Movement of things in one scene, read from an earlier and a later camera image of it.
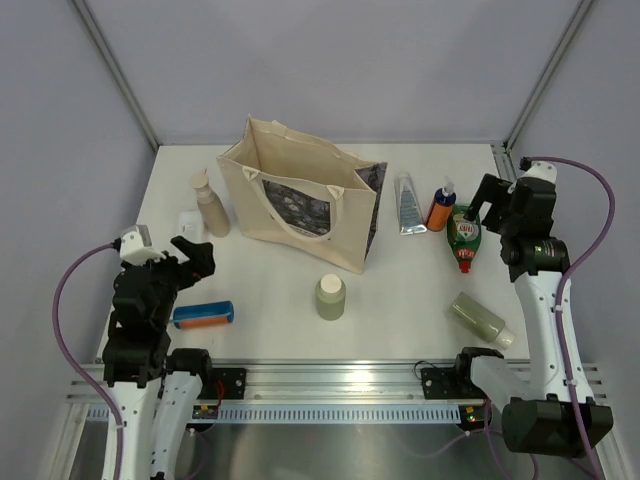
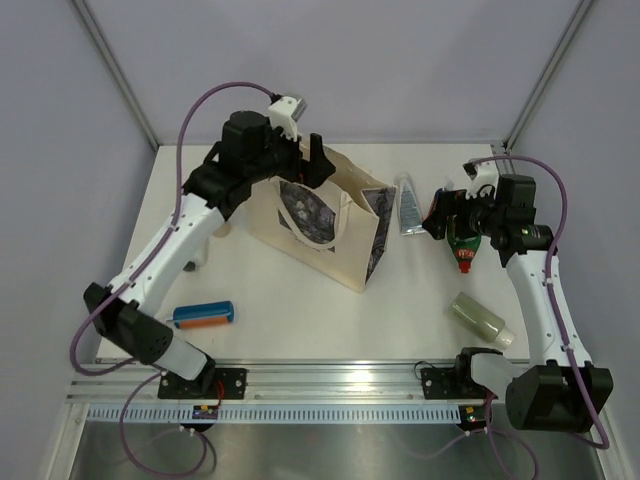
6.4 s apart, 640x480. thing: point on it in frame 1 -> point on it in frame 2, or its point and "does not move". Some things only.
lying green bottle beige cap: [481, 321] does not move
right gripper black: [491, 190] -> [463, 207]
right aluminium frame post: [575, 24] does not move
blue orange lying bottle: [203, 314] does not move
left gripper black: [200, 259] -> [312, 172]
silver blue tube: [411, 219] does not move
